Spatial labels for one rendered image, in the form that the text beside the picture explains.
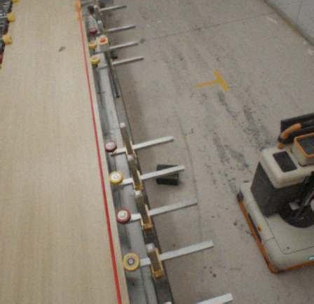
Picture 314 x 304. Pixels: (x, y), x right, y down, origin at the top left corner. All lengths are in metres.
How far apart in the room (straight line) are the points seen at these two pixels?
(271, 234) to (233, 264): 0.39
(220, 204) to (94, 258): 1.38
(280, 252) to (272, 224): 0.20
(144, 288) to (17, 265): 0.66
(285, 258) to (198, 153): 1.25
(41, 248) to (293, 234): 1.63
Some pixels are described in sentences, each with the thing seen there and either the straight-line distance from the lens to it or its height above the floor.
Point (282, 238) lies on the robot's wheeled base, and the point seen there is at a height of 0.28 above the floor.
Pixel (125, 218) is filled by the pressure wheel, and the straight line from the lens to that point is 1.58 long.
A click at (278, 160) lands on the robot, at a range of 1.92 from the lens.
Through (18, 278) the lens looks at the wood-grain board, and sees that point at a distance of 1.67.
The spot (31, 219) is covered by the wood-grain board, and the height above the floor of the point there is 0.90.
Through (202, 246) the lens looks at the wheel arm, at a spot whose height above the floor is 0.84.
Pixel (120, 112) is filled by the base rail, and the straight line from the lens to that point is 2.36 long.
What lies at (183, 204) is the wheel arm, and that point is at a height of 0.84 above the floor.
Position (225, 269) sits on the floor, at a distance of 2.41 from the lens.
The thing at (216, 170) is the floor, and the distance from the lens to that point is 2.78.
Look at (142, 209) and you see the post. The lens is 1.46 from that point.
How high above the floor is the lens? 2.31
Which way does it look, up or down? 51 degrees down
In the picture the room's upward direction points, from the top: 9 degrees counter-clockwise
